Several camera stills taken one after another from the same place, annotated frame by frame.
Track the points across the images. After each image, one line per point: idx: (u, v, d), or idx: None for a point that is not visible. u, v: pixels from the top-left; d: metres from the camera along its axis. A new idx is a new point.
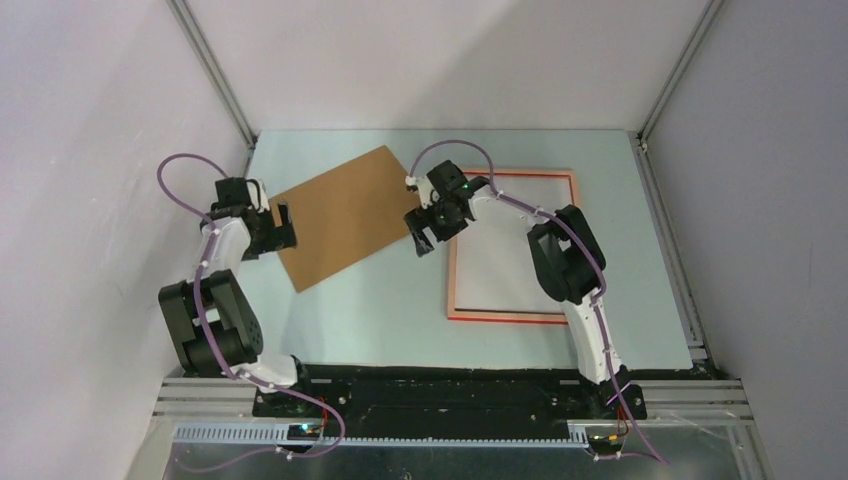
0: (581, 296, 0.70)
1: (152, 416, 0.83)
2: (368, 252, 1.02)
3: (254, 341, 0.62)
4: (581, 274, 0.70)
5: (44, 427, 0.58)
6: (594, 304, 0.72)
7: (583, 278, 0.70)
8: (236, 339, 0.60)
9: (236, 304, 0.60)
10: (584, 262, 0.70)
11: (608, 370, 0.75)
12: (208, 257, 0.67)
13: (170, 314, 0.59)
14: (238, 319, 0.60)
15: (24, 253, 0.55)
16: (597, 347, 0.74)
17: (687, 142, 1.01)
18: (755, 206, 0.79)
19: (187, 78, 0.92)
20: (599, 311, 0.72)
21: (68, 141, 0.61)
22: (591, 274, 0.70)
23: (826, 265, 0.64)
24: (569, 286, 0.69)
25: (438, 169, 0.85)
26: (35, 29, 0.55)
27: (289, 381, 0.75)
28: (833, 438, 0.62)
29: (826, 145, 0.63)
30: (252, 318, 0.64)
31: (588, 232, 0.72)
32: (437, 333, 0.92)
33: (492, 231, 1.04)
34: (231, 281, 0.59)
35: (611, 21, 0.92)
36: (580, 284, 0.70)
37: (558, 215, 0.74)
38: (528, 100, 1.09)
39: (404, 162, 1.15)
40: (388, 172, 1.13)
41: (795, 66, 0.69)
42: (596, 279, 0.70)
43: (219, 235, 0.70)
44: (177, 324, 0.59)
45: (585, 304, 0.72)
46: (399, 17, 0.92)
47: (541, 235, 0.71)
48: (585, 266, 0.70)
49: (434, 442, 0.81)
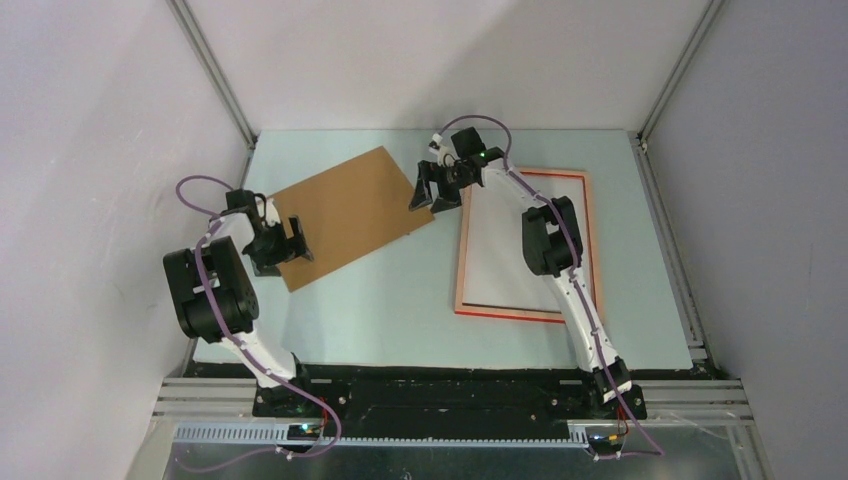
0: (559, 271, 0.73)
1: (152, 416, 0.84)
2: (363, 251, 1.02)
3: (252, 305, 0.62)
4: (558, 254, 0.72)
5: (44, 428, 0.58)
6: (574, 281, 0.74)
7: (560, 258, 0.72)
8: (236, 298, 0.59)
9: (236, 265, 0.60)
10: (564, 244, 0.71)
11: (597, 355, 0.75)
12: (212, 232, 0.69)
13: (172, 278, 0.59)
14: (237, 279, 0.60)
15: (24, 252, 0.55)
16: (585, 328, 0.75)
17: (687, 142, 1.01)
18: (755, 206, 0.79)
19: (187, 78, 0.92)
20: (581, 287, 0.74)
21: (69, 141, 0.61)
22: (567, 255, 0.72)
23: (826, 265, 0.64)
24: (546, 263, 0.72)
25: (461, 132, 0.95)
26: (35, 29, 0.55)
27: (289, 374, 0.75)
28: (832, 438, 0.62)
29: (827, 145, 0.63)
30: (249, 284, 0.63)
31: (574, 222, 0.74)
32: (437, 333, 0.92)
33: (494, 230, 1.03)
34: (230, 241, 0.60)
35: (611, 21, 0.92)
36: (558, 261, 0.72)
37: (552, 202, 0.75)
38: (528, 100, 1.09)
39: (404, 163, 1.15)
40: (388, 171, 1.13)
41: (795, 66, 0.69)
42: (571, 257, 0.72)
43: (224, 221, 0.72)
44: (178, 287, 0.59)
45: (563, 280, 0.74)
46: (398, 18, 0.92)
47: (532, 216, 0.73)
48: (562, 248, 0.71)
49: (434, 442, 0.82)
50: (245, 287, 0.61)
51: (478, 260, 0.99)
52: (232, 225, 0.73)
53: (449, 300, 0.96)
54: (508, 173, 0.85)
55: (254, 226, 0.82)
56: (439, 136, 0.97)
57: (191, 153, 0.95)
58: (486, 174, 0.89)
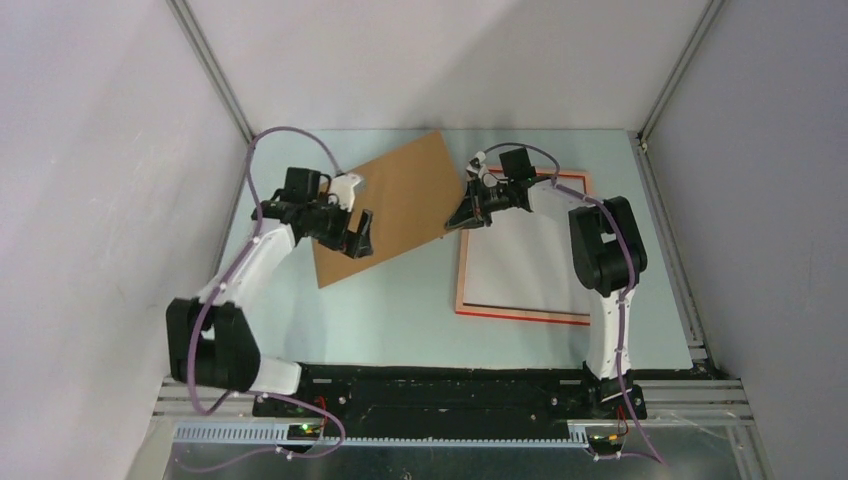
0: (611, 289, 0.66)
1: (152, 416, 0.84)
2: (410, 244, 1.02)
3: (244, 379, 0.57)
4: (614, 268, 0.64)
5: (42, 430, 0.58)
6: (621, 301, 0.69)
7: (615, 274, 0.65)
8: (224, 377, 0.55)
9: (237, 344, 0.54)
10: (620, 258, 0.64)
11: (615, 368, 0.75)
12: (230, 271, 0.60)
13: (171, 330, 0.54)
14: (232, 360, 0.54)
15: (25, 252, 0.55)
16: (610, 345, 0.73)
17: (686, 142, 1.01)
18: (756, 204, 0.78)
19: (186, 77, 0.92)
20: (625, 308, 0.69)
21: (68, 142, 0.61)
22: (624, 271, 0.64)
23: (827, 265, 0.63)
24: (601, 277, 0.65)
25: (509, 153, 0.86)
26: (35, 30, 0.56)
27: (289, 390, 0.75)
28: (832, 437, 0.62)
29: (825, 145, 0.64)
30: (252, 351, 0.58)
31: (633, 225, 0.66)
32: (439, 333, 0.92)
33: (497, 228, 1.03)
34: (232, 327, 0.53)
35: (610, 21, 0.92)
36: (612, 278, 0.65)
37: (606, 204, 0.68)
38: (527, 101, 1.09)
39: (430, 152, 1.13)
40: (441, 163, 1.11)
41: (792, 68, 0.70)
42: (628, 276, 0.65)
43: (251, 250, 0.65)
44: (174, 342, 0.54)
45: (611, 299, 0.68)
46: (398, 18, 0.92)
47: (582, 216, 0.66)
48: (619, 262, 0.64)
49: (434, 442, 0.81)
50: (241, 363, 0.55)
51: (479, 260, 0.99)
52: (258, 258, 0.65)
53: (449, 301, 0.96)
54: (552, 186, 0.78)
55: (298, 228, 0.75)
56: (482, 155, 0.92)
57: (191, 153, 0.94)
58: (533, 193, 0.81)
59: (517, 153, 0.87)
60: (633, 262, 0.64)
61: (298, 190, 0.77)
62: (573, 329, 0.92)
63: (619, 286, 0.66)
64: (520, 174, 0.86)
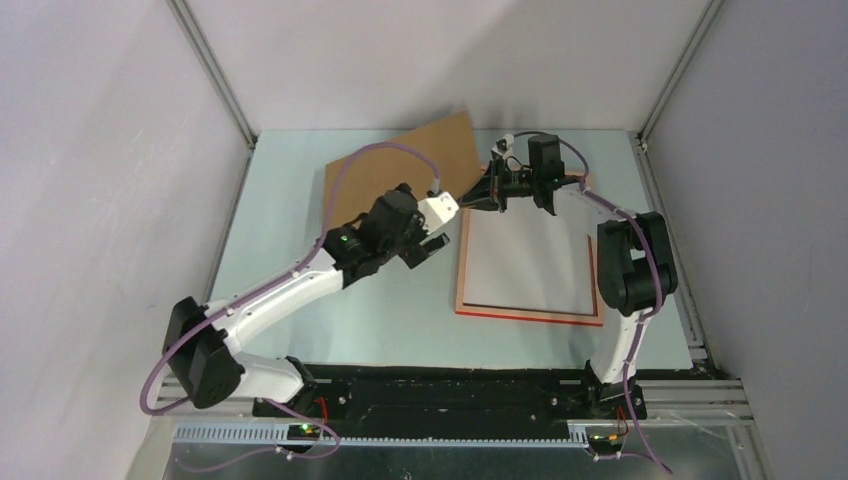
0: (633, 309, 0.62)
1: (152, 416, 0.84)
2: None
3: (208, 400, 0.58)
4: (640, 288, 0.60)
5: (42, 429, 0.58)
6: (640, 321, 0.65)
7: (641, 294, 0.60)
8: (191, 393, 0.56)
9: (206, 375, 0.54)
10: (649, 278, 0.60)
11: (620, 375, 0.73)
12: (254, 295, 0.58)
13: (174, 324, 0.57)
14: (196, 384, 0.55)
15: (25, 251, 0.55)
16: (619, 357, 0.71)
17: (687, 142, 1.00)
18: (757, 204, 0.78)
19: (186, 76, 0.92)
20: (642, 328, 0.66)
21: (68, 142, 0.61)
22: (650, 292, 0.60)
23: (827, 264, 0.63)
24: (626, 297, 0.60)
25: (542, 143, 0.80)
26: (35, 30, 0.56)
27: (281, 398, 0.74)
28: (832, 437, 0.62)
29: (824, 144, 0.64)
30: (231, 380, 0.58)
31: (664, 243, 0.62)
32: (439, 333, 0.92)
33: (500, 230, 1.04)
34: (205, 361, 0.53)
35: (609, 21, 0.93)
36: (638, 298, 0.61)
37: (638, 218, 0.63)
38: (527, 101, 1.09)
39: (450, 135, 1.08)
40: (461, 143, 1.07)
41: (790, 67, 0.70)
42: (655, 298, 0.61)
43: (285, 283, 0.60)
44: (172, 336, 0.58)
45: (631, 319, 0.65)
46: (399, 18, 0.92)
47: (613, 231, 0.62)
48: (646, 282, 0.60)
49: (434, 442, 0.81)
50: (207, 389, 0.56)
51: (479, 261, 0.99)
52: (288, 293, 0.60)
53: (449, 301, 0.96)
54: (583, 193, 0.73)
55: (352, 267, 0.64)
56: (511, 136, 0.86)
57: (191, 152, 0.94)
58: (559, 195, 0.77)
59: (549, 146, 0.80)
60: (661, 283, 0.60)
61: (380, 228, 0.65)
62: (574, 330, 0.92)
63: (642, 307, 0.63)
64: (548, 171, 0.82)
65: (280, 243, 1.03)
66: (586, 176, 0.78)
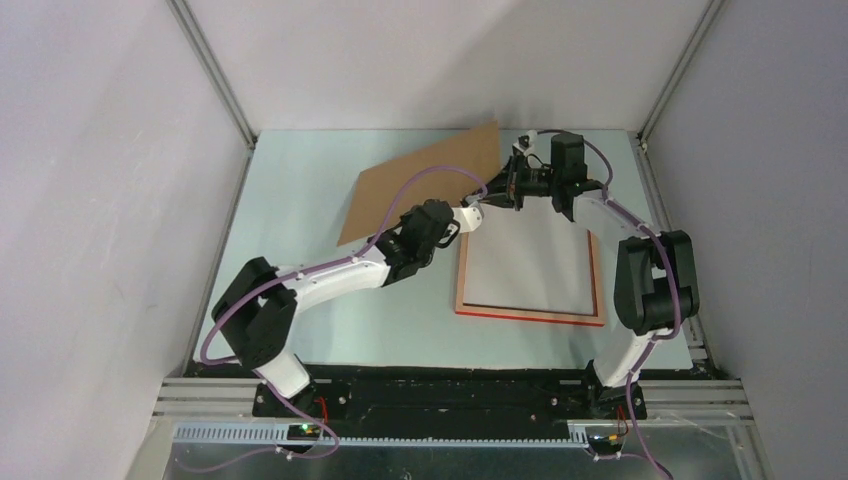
0: (648, 329, 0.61)
1: (152, 416, 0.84)
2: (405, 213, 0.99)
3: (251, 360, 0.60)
4: (657, 310, 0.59)
5: (40, 430, 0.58)
6: (654, 340, 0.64)
7: (659, 316, 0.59)
8: (241, 349, 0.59)
9: (267, 332, 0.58)
10: (668, 300, 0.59)
11: (623, 380, 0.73)
12: (314, 272, 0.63)
13: (240, 279, 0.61)
14: (252, 341, 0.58)
15: (25, 250, 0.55)
16: (626, 367, 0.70)
17: (687, 142, 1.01)
18: (757, 204, 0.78)
19: (186, 75, 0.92)
20: (653, 345, 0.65)
21: (69, 142, 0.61)
22: (667, 314, 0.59)
23: (826, 263, 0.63)
24: (643, 318, 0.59)
25: (565, 145, 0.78)
26: (36, 30, 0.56)
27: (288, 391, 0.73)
28: (833, 437, 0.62)
29: (824, 143, 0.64)
30: (278, 344, 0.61)
31: (687, 265, 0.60)
32: (439, 333, 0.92)
33: (500, 230, 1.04)
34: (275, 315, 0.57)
35: (610, 21, 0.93)
36: (654, 319, 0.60)
37: (664, 238, 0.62)
38: (527, 100, 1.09)
39: (477, 139, 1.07)
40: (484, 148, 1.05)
41: (791, 67, 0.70)
42: (672, 320, 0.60)
43: (343, 267, 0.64)
44: (233, 290, 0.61)
45: (644, 337, 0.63)
46: (400, 17, 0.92)
47: (635, 249, 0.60)
48: (665, 303, 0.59)
49: (434, 442, 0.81)
50: (257, 347, 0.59)
51: (480, 261, 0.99)
52: (341, 279, 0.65)
53: (450, 301, 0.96)
54: (605, 203, 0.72)
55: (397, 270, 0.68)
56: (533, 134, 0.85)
57: (191, 152, 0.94)
58: (577, 200, 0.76)
59: (573, 147, 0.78)
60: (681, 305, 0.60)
61: (421, 235, 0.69)
62: (575, 329, 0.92)
63: (658, 327, 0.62)
64: (569, 174, 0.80)
65: (279, 243, 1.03)
66: (598, 183, 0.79)
